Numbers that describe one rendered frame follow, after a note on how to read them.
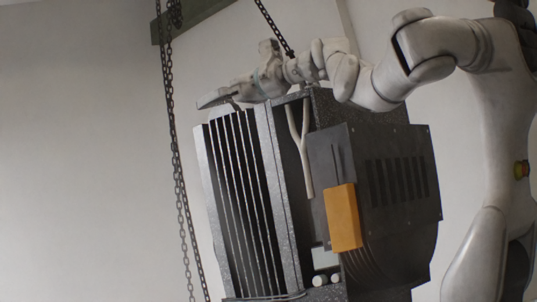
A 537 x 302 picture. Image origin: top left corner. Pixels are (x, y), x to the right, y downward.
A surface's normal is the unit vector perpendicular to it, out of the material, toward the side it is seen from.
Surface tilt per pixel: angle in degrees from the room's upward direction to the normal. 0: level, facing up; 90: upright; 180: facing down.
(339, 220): 90
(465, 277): 88
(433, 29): 78
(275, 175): 90
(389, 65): 94
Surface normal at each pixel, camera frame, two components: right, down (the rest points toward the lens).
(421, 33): -0.49, -0.10
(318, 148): -0.65, 0.02
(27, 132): 0.59, -0.21
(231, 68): -0.79, 0.07
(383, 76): -0.86, 0.31
